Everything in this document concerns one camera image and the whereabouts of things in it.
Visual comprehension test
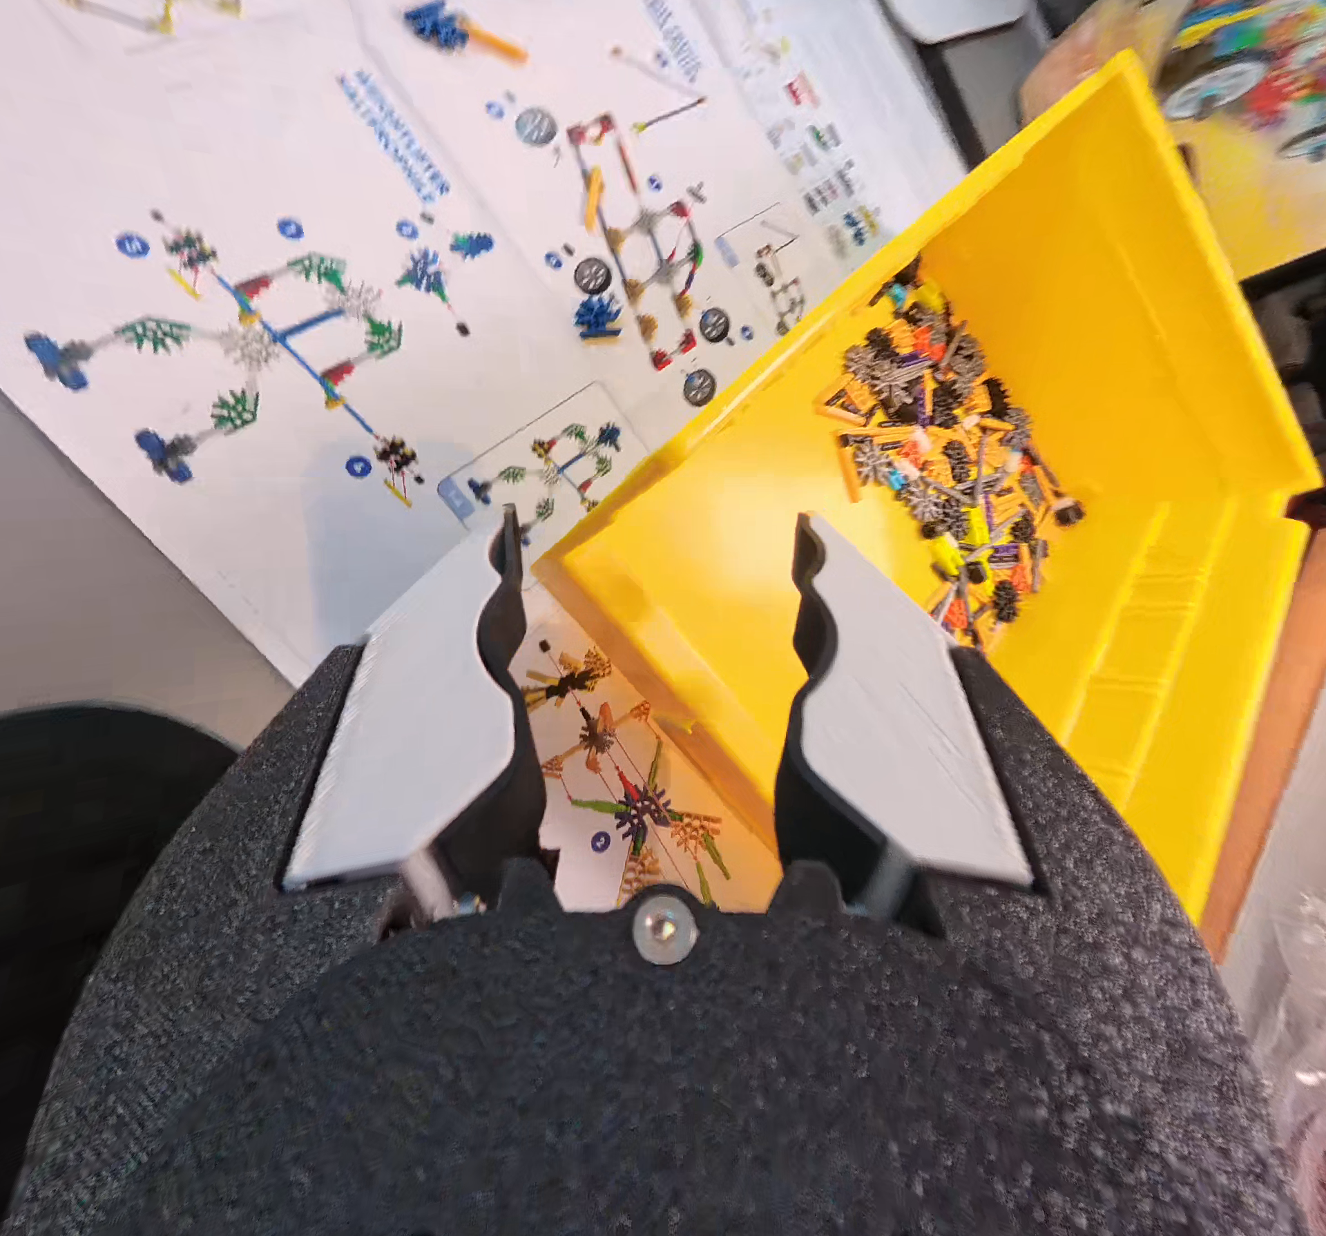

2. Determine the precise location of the toy set cardboard box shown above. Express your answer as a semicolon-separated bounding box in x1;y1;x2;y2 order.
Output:
1022;0;1326;285

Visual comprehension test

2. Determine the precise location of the pile of black orange pieces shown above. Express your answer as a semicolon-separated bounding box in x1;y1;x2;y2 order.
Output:
814;267;1086;650

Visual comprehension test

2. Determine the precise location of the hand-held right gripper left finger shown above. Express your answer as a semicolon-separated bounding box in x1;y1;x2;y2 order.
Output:
284;507;549;905

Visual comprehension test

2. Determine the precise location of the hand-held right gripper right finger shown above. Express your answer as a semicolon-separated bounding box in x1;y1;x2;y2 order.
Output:
773;511;1035;927

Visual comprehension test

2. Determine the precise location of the white instruction sheet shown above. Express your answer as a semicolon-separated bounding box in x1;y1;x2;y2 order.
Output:
0;0;975;915

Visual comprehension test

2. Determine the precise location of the yellow plastic bin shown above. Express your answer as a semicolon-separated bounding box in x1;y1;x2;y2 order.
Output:
535;51;1321;927

